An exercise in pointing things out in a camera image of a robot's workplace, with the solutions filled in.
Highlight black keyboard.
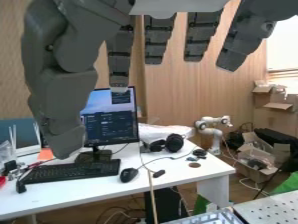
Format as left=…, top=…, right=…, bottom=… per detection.
left=19, top=158, right=123, bottom=185

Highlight black headphones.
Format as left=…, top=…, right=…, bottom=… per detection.
left=148, top=132, right=187, bottom=155

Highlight thin stick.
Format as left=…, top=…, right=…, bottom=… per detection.
left=145, top=169, right=159, bottom=224

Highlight small black device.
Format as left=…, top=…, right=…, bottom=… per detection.
left=15, top=179, right=30, bottom=195

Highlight black computer mouse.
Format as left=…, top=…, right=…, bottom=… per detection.
left=119, top=167, right=141, bottom=184

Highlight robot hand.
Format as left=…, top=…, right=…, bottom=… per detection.
left=20, top=0, right=298, bottom=161

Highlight computer monitor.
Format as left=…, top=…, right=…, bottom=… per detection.
left=75, top=85, right=141, bottom=165

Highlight clear box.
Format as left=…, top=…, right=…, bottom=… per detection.
left=161, top=206, right=240, bottom=224

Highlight small white jointed device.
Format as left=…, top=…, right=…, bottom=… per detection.
left=195, top=115, right=235, bottom=157

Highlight cardboard box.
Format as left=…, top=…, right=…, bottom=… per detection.
left=236, top=131, right=282, bottom=184
left=252, top=79, right=298, bottom=113

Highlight white desk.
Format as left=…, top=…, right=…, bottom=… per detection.
left=0, top=138, right=237, bottom=224

